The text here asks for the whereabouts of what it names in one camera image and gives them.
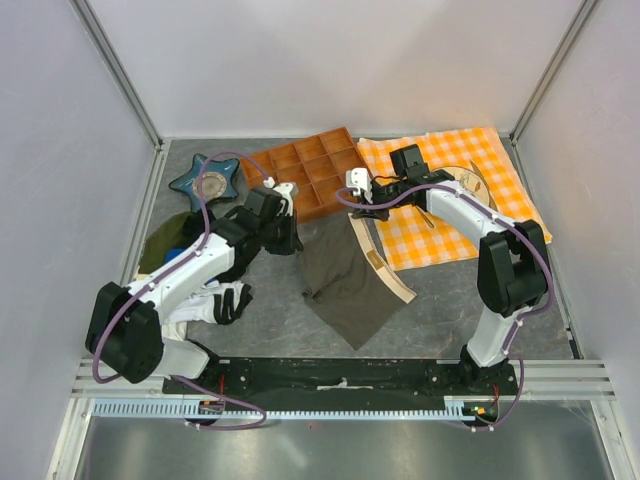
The wooden compartment tray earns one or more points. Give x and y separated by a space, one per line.
316 164

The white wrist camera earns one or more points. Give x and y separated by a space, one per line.
287 192
358 181

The olive grey underwear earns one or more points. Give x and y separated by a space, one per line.
348 284

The bird pattern ceramic plate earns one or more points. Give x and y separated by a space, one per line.
464 176

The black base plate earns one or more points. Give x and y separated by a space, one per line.
352 383

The gold fork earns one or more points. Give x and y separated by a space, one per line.
427 218

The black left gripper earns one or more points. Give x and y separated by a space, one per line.
292 243

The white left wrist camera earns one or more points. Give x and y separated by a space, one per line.
287 192

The yellow checkered cloth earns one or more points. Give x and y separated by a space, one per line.
407 241

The blue white garment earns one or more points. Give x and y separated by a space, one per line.
173 253

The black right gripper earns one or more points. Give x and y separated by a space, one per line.
376 213

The blue star shaped dish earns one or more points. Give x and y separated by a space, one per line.
210 181

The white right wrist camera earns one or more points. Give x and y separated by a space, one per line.
358 181

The white black striped garment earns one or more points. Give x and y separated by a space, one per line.
214 303

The dark green garment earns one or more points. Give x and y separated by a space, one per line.
167 236

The gold knife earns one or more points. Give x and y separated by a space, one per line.
481 190

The slotted cable duct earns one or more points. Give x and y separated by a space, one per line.
452 410

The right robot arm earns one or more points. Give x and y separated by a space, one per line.
514 280

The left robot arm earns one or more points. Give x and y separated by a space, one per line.
125 331

